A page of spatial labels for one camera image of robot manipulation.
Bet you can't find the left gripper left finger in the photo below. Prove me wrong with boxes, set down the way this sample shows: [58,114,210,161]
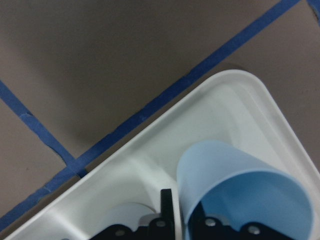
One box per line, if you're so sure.
[147,188,175,240]

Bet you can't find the light blue plastic cup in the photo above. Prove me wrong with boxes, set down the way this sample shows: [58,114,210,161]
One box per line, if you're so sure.
[176,140,314,240]

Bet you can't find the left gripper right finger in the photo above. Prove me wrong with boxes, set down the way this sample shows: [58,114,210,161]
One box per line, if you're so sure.
[193,202,288,240]

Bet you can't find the cream plastic tray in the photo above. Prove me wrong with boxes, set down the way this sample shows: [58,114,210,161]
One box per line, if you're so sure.
[8,70,320,240]

